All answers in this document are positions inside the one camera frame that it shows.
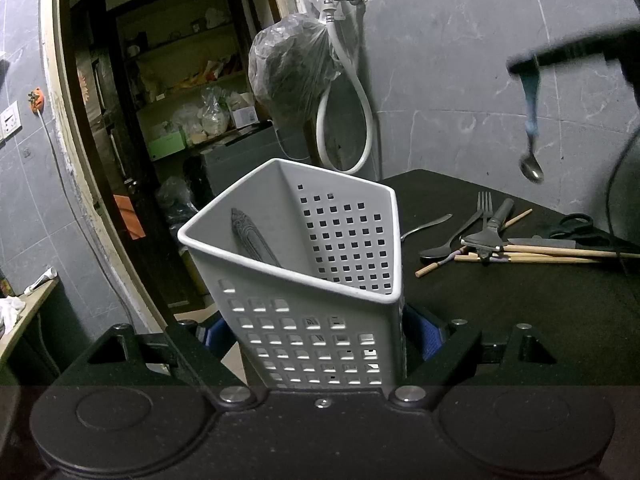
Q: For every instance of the black plastic bag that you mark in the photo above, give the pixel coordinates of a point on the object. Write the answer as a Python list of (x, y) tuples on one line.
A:
[(175, 195)]

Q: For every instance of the white box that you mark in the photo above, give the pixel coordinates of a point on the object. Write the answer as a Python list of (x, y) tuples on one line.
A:
[(245, 115)]

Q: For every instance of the white perforated utensil basket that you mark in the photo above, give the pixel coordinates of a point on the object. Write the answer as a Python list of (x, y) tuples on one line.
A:
[(235, 190)]

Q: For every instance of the metal fork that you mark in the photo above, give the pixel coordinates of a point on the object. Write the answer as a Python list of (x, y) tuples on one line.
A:
[(484, 202)]

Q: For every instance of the white tube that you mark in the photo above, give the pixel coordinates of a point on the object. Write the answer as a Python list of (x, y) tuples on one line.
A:
[(42, 280)]

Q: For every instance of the wooden side counter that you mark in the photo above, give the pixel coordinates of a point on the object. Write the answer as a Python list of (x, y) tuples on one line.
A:
[(35, 305)]

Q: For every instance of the clear bag of food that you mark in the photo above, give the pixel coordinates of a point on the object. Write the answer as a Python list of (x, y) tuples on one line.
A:
[(212, 115)]

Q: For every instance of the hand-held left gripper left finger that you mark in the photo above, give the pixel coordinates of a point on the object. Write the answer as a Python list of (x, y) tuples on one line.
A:
[(217, 337)]

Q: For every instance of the orange plug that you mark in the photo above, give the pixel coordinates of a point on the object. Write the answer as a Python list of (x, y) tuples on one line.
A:
[(36, 100)]

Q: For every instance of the white cloth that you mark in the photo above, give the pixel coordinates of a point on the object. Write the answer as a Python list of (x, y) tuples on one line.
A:
[(11, 310)]

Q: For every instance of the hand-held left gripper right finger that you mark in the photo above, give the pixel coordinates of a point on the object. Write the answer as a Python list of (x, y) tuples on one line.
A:
[(425, 340)]

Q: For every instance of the small metal spoon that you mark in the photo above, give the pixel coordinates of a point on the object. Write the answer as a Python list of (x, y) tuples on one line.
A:
[(531, 169)]

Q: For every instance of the green box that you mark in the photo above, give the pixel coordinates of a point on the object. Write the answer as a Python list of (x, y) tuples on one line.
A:
[(167, 147)]

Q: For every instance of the metal peeler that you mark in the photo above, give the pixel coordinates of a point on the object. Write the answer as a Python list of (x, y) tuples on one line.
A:
[(501, 215)]

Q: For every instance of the metal wall tap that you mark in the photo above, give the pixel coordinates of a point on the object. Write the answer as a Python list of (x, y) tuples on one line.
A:
[(332, 2)]

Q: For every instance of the white wall switch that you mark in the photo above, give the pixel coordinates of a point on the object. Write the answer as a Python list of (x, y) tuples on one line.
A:
[(10, 122)]

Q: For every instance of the pale wooden door frame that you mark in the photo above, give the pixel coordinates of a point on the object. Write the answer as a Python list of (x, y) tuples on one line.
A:
[(62, 110)]

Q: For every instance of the clear plastic bag dark contents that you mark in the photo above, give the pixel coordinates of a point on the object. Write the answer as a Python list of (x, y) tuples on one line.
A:
[(290, 65)]

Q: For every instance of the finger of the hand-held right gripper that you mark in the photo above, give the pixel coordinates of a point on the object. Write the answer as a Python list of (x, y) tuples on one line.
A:
[(531, 95)]

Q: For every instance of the wooden storage shelf unit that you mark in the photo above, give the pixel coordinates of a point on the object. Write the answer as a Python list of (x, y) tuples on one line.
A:
[(165, 67)]

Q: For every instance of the dark wooden door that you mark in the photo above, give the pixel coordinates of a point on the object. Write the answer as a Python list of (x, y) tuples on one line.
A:
[(95, 25)]

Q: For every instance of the black kitchen scissors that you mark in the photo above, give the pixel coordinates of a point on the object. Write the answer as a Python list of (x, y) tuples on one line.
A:
[(540, 243)]

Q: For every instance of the dark metal spoon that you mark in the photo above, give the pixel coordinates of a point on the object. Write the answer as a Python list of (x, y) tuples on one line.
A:
[(436, 253)]

